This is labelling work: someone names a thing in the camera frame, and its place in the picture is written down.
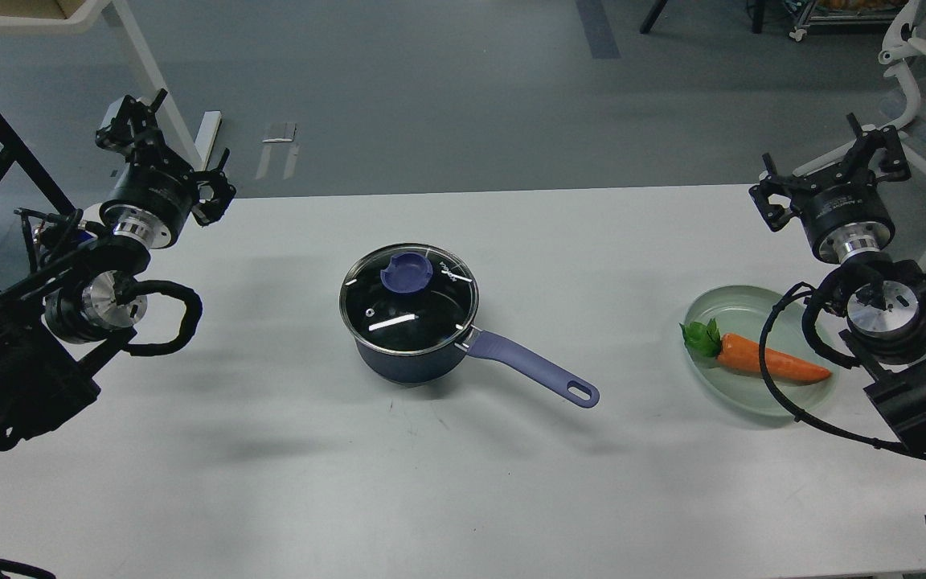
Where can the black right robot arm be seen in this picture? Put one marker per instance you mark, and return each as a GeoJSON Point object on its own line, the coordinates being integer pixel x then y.
{"type": "Point", "coordinates": [870, 311]}

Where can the wheeled cart base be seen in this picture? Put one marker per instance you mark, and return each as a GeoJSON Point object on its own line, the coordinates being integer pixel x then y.
{"type": "Point", "coordinates": [810, 18]}

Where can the blue saucepan with purple handle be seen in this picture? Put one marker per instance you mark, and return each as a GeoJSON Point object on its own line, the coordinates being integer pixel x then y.
{"type": "Point", "coordinates": [480, 344]}

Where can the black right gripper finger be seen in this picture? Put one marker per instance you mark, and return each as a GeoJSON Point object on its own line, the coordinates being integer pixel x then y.
{"type": "Point", "coordinates": [779, 198]}
{"type": "Point", "coordinates": [875, 156]}

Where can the white table leg frame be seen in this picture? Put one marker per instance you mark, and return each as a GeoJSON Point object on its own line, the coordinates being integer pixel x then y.
{"type": "Point", "coordinates": [74, 17]}

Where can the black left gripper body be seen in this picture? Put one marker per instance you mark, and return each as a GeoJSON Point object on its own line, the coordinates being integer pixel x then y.
{"type": "Point", "coordinates": [157, 183]}

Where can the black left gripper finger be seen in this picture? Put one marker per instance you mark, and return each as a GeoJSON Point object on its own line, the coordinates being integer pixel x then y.
{"type": "Point", "coordinates": [222, 193]}
{"type": "Point", "coordinates": [130, 128]}

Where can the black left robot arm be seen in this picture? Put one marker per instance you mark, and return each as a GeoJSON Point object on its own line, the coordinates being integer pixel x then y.
{"type": "Point", "coordinates": [82, 302]}

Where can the orange toy carrot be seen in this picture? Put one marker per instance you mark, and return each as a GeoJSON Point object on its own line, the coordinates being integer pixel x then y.
{"type": "Point", "coordinates": [742, 354]}

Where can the pale green plate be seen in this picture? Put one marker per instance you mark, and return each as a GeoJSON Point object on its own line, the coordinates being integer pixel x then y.
{"type": "Point", "coordinates": [745, 310]}

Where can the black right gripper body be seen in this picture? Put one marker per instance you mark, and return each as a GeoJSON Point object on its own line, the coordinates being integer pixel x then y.
{"type": "Point", "coordinates": [845, 221]}

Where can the glass lid with purple knob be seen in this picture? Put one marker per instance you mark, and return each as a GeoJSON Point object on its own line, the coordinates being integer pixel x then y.
{"type": "Point", "coordinates": [408, 298]}

